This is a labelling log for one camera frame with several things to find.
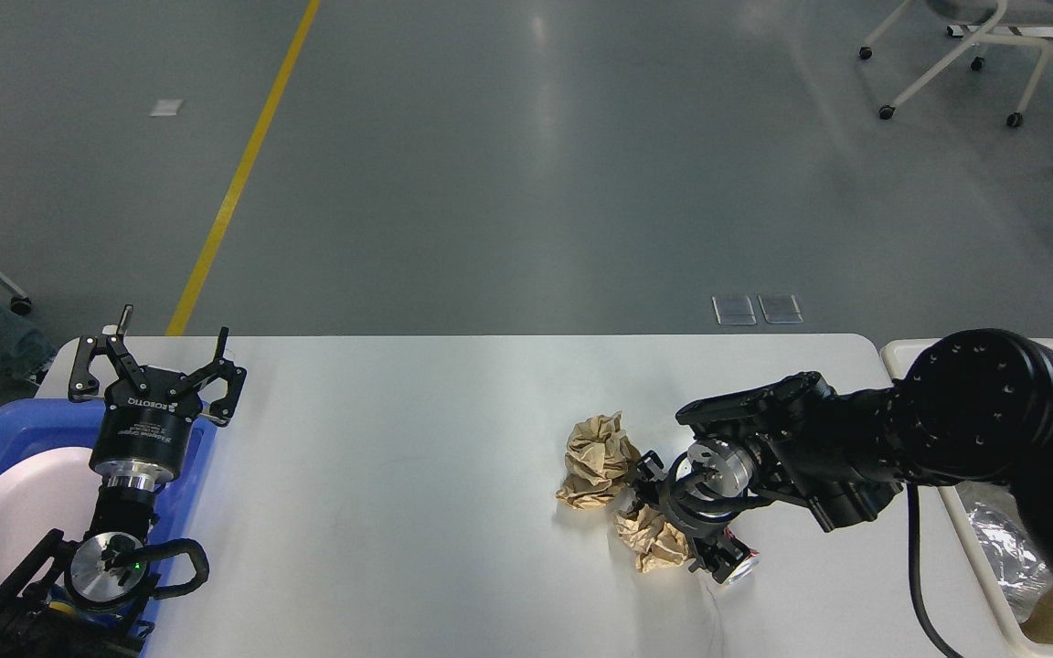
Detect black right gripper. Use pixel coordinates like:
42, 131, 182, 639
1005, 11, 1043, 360
627, 451, 751, 584

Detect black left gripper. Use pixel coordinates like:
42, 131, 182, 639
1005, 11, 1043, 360
69, 305, 249, 483

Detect light brown paper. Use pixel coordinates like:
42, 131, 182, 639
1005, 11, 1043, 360
613, 504, 691, 574

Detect pink plate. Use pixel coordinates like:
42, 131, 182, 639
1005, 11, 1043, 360
0, 447, 101, 584

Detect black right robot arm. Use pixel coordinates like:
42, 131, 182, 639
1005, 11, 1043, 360
628, 328, 1053, 657

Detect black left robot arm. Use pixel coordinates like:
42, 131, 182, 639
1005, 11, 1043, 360
0, 305, 249, 657

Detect crushed red can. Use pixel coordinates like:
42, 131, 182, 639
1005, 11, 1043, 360
713, 529, 758, 586

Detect dark crumpled brown paper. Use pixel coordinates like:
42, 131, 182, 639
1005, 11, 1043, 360
553, 411, 640, 511

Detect blue plastic tray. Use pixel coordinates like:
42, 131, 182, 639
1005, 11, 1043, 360
0, 398, 217, 657

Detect beige plastic bin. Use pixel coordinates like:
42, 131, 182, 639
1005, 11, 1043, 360
880, 340, 1053, 657

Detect white rolling chair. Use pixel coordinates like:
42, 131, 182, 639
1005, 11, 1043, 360
877, 1, 1053, 129

